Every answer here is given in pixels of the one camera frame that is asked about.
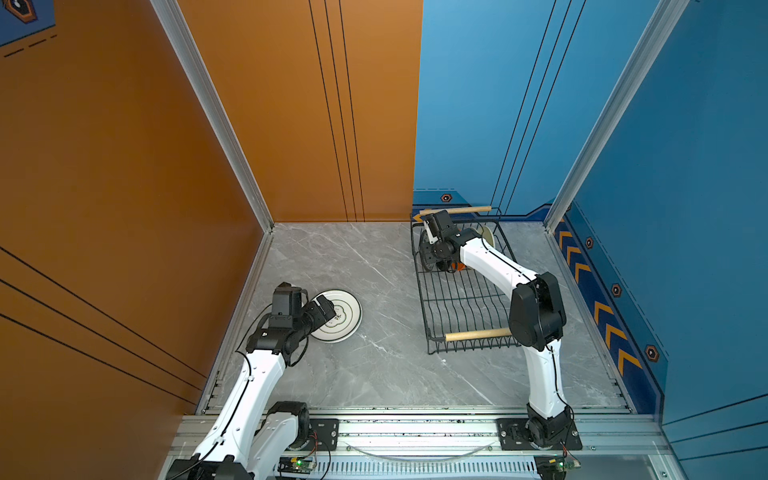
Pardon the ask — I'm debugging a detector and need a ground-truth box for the cream small plate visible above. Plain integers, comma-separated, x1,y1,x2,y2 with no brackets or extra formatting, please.
478,225,495,248

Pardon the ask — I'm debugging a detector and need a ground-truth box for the aluminium front rail frame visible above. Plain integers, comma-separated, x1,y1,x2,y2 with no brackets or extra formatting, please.
160,409,684,479

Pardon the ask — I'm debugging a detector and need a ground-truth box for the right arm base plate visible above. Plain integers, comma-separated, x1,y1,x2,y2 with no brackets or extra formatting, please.
495,417,583,451

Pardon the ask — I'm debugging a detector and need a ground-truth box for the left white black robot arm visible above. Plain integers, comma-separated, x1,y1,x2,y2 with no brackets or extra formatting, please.
165,282,336,479

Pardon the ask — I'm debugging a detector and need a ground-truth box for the far wooden rack handle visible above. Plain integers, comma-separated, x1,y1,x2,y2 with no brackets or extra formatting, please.
414,206,493,218

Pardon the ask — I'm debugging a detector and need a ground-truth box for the near wooden rack handle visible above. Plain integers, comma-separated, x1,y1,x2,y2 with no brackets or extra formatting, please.
444,328,512,342

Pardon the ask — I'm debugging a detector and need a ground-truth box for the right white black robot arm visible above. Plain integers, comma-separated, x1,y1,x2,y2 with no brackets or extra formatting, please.
418,210,576,449

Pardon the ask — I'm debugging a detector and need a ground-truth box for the green circuit board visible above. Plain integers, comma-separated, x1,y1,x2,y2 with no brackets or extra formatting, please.
276,456,317,476
534,457,582,480

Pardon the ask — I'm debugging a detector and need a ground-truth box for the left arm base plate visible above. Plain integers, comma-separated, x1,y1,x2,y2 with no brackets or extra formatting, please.
288,417,340,452

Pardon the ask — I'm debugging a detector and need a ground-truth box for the wooden rack handle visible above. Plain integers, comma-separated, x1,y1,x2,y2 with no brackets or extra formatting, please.
414,206,493,218
444,328,512,342

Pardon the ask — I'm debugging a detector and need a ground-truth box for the right green circuit board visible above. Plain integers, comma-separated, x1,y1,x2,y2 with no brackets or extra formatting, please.
534,457,582,480

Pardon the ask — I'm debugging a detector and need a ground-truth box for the black wire dish rack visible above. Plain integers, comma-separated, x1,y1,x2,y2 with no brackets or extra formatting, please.
411,216,520,354

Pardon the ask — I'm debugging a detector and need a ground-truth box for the left green circuit board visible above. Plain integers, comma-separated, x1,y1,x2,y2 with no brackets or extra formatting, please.
276,456,317,476

